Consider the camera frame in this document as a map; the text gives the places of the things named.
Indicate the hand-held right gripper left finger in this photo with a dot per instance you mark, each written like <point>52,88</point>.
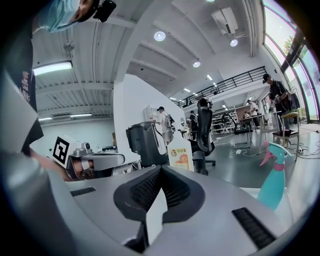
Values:
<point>100,200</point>

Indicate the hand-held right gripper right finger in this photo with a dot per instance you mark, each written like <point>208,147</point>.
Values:
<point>212,212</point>

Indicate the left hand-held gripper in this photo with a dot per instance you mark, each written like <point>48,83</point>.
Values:
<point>62,150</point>

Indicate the person's left forearm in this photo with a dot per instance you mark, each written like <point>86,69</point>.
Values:
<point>50,165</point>

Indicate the white pump bottle orange label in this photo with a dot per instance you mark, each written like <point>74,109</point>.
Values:
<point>180,155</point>

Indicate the teal spray bottle pink trigger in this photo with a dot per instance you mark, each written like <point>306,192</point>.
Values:
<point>273,185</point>

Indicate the person's left hand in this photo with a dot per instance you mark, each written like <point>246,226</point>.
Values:
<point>82,170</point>

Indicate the black and grey machine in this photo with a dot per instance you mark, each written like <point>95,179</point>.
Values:
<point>145,145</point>

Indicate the white shelf unit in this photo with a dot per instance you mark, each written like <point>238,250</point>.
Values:
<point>150,113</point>

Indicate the white power strip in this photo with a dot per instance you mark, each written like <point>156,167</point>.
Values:
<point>237,151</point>

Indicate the black office chair with headrest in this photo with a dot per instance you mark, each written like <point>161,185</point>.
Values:
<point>203,135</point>

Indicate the black visitor chair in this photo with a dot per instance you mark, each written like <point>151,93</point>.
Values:
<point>241,130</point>

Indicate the row of storage shelves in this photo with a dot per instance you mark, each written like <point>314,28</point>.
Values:
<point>225,120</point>

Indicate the long ceiling tube light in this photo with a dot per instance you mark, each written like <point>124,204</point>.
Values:
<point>52,68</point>

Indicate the white table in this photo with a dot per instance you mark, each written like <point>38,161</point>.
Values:
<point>271,115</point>

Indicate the black printed t-shirt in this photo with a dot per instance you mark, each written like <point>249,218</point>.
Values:
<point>22,75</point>

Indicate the wooden chair with yellow seat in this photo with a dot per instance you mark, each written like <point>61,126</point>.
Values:
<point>290,115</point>

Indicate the black balcony railing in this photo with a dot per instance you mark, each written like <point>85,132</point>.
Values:
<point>225,86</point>

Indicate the round ceiling light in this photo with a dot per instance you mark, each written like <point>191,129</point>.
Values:
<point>233,42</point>
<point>196,64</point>
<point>159,36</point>

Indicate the light blue face mask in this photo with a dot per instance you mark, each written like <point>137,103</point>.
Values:
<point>58,15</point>

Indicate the white ceiling air conditioner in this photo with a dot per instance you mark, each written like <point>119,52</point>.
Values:
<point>225,20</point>

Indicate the black head camera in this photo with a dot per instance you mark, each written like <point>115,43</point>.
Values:
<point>105,10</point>

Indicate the glass window wall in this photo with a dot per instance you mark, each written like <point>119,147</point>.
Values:
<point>282,30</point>

